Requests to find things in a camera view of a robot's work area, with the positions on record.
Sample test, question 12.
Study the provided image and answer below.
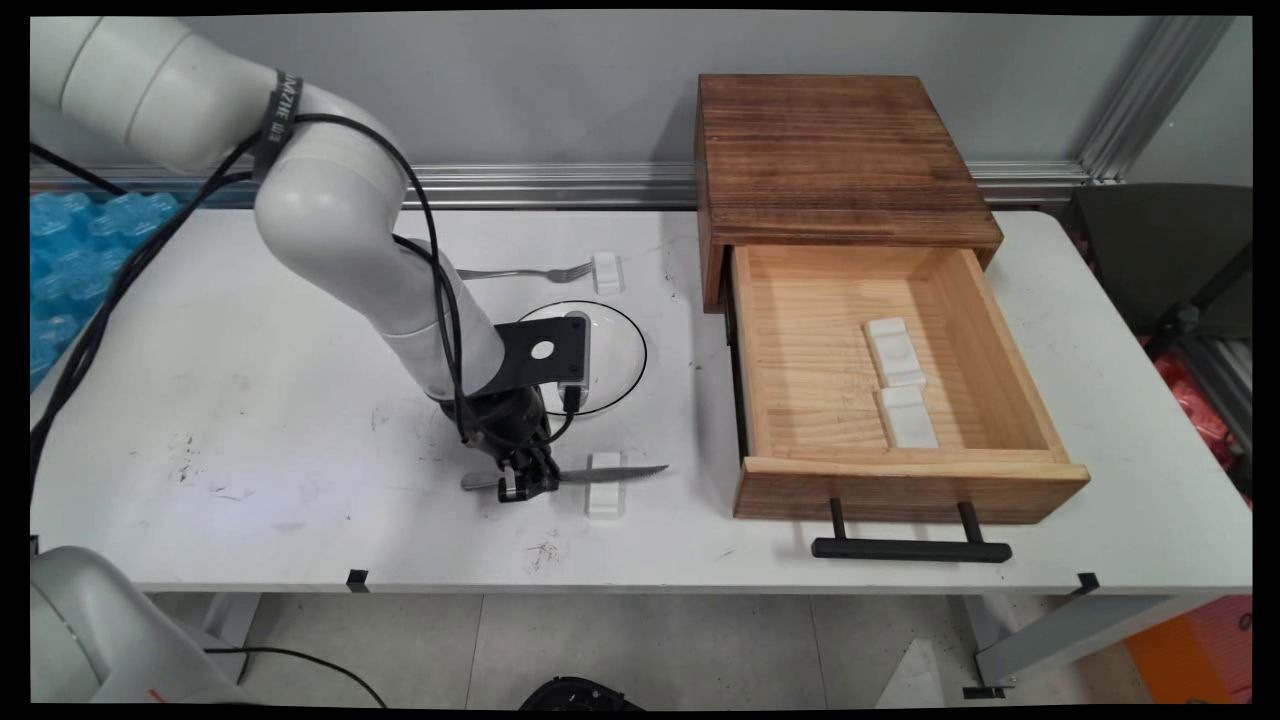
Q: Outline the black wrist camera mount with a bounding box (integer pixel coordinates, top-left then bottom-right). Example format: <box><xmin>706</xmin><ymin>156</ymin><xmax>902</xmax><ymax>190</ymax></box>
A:
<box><xmin>470</xmin><ymin>311</ymin><xmax>593</xmax><ymax>399</ymax></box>

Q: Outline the white cutlery rest block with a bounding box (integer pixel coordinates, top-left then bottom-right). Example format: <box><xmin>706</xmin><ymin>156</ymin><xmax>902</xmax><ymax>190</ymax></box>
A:
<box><xmin>863</xmin><ymin>317</ymin><xmax>928</xmax><ymax>389</ymax></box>
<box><xmin>875</xmin><ymin>385</ymin><xmax>940</xmax><ymax>450</ymax></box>

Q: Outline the short black camera cable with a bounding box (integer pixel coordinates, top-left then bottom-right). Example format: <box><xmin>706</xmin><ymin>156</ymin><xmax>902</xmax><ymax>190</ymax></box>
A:
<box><xmin>543</xmin><ymin>384</ymin><xmax>583</xmax><ymax>447</ymax></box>

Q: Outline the black floor cable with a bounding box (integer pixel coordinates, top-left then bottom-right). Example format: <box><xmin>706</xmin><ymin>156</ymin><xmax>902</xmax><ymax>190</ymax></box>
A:
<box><xmin>205</xmin><ymin>645</ymin><xmax>387</xmax><ymax>708</ymax></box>

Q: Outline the red plastic bag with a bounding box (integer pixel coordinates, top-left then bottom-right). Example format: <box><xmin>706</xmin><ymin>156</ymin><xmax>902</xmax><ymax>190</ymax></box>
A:
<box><xmin>1145</xmin><ymin>340</ymin><xmax>1253</xmax><ymax>501</ymax></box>

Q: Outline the grey table leg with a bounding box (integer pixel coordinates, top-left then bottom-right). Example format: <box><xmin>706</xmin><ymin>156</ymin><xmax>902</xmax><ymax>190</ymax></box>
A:
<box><xmin>200</xmin><ymin>593</ymin><xmax>264</xmax><ymax>685</ymax></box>
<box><xmin>963</xmin><ymin>595</ymin><xmax>1213</xmax><ymax>699</ymax></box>

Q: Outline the silver metal fork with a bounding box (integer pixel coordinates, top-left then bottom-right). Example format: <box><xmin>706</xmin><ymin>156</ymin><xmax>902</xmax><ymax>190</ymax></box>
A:
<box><xmin>457</xmin><ymin>262</ymin><xmax>594</xmax><ymax>285</ymax></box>

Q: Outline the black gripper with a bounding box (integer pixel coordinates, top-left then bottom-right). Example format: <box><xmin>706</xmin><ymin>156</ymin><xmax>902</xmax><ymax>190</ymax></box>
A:
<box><xmin>440</xmin><ymin>384</ymin><xmax>562</xmax><ymax>504</ymax></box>

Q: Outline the thin black cable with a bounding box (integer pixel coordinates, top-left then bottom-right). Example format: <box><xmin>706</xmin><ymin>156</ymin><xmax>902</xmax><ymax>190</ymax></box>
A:
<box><xmin>30</xmin><ymin>140</ymin><xmax>128</xmax><ymax>197</ymax></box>

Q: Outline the orange box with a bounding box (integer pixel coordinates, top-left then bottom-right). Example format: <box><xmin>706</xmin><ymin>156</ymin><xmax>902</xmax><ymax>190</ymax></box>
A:
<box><xmin>1125</xmin><ymin>595</ymin><xmax>1253</xmax><ymax>705</ymax></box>

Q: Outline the dark grey chair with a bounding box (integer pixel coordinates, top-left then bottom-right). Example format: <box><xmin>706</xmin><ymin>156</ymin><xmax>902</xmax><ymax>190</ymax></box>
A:
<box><xmin>1068</xmin><ymin>183</ymin><xmax>1253</xmax><ymax>343</ymax></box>

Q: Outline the aluminium frame bar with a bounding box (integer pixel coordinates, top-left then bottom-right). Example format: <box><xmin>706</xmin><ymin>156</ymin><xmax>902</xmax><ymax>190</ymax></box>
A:
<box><xmin>1175</xmin><ymin>335</ymin><xmax>1253</xmax><ymax>456</ymax></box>

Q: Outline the black round floor object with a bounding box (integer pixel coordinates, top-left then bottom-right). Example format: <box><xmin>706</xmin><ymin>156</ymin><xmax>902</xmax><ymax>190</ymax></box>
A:
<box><xmin>519</xmin><ymin>677</ymin><xmax>647</xmax><ymax>712</ymax></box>

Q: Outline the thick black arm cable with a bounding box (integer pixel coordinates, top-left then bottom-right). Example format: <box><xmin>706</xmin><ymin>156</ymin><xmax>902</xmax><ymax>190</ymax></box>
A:
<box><xmin>30</xmin><ymin>113</ymin><xmax>473</xmax><ymax>483</ymax></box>
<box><xmin>30</xmin><ymin>168</ymin><xmax>253</xmax><ymax>471</ymax></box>

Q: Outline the aluminium profile post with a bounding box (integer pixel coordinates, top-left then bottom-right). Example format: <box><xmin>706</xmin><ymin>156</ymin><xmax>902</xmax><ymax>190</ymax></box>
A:
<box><xmin>1075</xmin><ymin>15</ymin><xmax>1237</xmax><ymax>184</ymax></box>

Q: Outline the silver metal table knife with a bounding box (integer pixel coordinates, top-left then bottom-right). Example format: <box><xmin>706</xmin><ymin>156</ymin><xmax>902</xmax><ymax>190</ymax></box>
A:
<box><xmin>462</xmin><ymin>463</ymin><xmax>671</xmax><ymax>491</ymax></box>

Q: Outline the white knife rest block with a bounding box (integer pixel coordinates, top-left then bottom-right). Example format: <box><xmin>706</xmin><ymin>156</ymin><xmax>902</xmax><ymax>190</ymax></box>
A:
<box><xmin>585</xmin><ymin>451</ymin><xmax>629</xmax><ymax>520</ymax></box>

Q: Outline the dark wooden cabinet box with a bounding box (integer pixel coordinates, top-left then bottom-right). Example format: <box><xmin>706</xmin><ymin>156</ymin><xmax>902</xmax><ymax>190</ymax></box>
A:
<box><xmin>695</xmin><ymin>73</ymin><xmax>1005</xmax><ymax>314</ymax></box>

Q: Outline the light wooden drawer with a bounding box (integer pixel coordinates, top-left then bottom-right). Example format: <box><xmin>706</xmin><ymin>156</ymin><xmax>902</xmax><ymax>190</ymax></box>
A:
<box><xmin>728</xmin><ymin>243</ymin><xmax>1091</xmax><ymax>525</ymax></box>

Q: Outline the black velcro cable strap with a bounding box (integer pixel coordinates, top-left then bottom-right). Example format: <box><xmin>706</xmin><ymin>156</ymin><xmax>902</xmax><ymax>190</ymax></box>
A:
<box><xmin>250</xmin><ymin>68</ymin><xmax>304</xmax><ymax>183</ymax></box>

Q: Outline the white plate with black rim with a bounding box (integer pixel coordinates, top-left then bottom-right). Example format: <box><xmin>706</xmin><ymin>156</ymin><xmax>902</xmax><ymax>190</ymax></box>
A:
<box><xmin>515</xmin><ymin>300</ymin><xmax>649</xmax><ymax>418</ymax></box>

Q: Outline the blue bubble wrap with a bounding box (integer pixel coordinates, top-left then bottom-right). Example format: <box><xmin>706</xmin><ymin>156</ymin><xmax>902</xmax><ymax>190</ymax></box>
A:
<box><xmin>30</xmin><ymin>190</ymin><xmax>183</xmax><ymax>391</ymax></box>

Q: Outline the aluminium profile rail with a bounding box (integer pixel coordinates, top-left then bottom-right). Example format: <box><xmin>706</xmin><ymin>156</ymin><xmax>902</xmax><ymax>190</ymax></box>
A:
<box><xmin>30</xmin><ymin>160</ymin><xmax>1093</xmax><ymax>211</ymax></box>

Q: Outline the black drawer handle bar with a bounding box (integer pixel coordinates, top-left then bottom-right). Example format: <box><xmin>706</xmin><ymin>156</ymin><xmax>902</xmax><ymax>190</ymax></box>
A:
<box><xmin>811</xmin><ymin>497</ymin><xmax>1013</xmax><ymax>564</ymax></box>

